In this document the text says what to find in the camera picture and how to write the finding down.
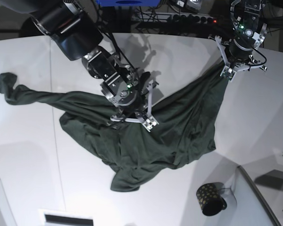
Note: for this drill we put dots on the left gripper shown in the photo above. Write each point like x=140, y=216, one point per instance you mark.
x=240, y=53

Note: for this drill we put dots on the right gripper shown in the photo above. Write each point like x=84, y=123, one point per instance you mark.
x=127, y=91

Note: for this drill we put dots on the dark green t-shirt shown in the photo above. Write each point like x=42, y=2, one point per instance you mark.
x=184, y=128

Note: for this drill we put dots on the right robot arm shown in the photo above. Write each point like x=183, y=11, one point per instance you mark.
x=78, y=37

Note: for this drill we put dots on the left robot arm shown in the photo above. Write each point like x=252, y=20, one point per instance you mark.
x=245, y=17

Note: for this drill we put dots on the black power strip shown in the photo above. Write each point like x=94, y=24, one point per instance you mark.
x=172, y=17

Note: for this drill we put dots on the black mug with gold dots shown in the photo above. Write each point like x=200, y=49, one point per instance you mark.
x=210, y=200

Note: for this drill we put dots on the grey metal side table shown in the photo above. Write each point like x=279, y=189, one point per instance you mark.
x=259, y=198

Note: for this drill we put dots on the blue box with oval hole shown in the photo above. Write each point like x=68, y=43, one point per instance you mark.
x=128, y=3

